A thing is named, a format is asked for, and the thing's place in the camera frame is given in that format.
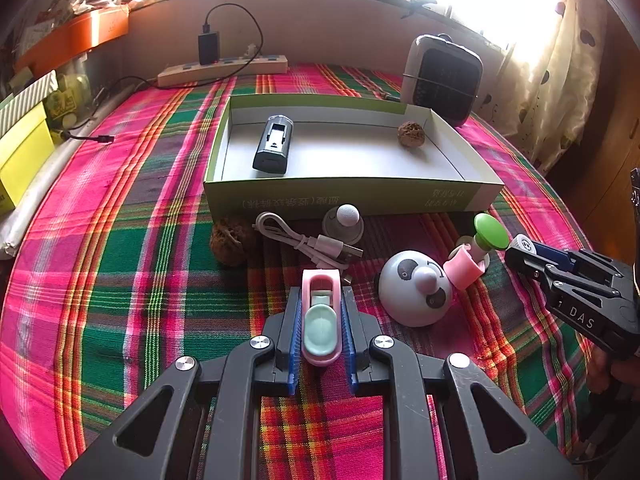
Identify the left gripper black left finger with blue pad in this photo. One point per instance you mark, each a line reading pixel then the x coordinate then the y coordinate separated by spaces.
pixel 200 419

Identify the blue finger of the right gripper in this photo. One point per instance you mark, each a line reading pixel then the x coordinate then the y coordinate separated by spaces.
pixel 531 258

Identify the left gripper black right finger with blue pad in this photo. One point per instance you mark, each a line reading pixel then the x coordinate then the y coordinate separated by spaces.
pixel 442 417

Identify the pink teal nail clipper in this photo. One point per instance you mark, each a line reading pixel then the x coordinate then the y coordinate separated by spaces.
pixel 321 317

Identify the person hand holding gripper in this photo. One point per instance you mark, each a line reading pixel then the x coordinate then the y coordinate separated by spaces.
pixel 602 370

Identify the pink green mushroom toy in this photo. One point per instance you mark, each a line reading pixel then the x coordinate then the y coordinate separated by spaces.
pixel 470 258

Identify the white panda dome toy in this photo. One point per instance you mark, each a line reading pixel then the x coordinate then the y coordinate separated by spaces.
pixel 414 290

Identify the spotted cream curtain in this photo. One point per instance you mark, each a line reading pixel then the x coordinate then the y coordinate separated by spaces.
pixel 545 87

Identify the brown walnut in box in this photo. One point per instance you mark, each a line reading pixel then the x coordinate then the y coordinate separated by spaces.
pixel 411 135

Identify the plaid bed cover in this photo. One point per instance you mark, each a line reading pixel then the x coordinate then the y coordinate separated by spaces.
pixel 115 279

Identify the grey suction knob white ball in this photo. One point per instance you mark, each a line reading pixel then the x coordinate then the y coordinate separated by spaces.
pixel 343 223

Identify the white black small heater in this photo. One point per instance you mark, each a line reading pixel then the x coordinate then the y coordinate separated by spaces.
pixel 442 76

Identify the brown walnut on bed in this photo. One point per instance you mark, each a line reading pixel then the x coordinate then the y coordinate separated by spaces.
pixel 233 240

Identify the black electric shaver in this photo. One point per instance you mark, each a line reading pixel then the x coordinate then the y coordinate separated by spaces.
pixel 272 152

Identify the green cardboard box tray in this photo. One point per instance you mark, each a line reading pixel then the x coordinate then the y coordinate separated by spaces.
pixel 343 151

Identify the yellow box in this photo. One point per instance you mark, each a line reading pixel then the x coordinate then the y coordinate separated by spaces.
pixel 24 149

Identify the beige power strip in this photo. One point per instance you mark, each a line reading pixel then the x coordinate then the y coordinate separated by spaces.
pixel 195 72

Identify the striped white box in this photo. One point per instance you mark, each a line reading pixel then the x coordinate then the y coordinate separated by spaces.
pixel 15 108

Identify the black charger plug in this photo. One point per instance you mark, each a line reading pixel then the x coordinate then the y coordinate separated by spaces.
pixel 208 46

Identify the orange shelf box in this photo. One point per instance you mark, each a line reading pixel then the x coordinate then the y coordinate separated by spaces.
pixel 77 36

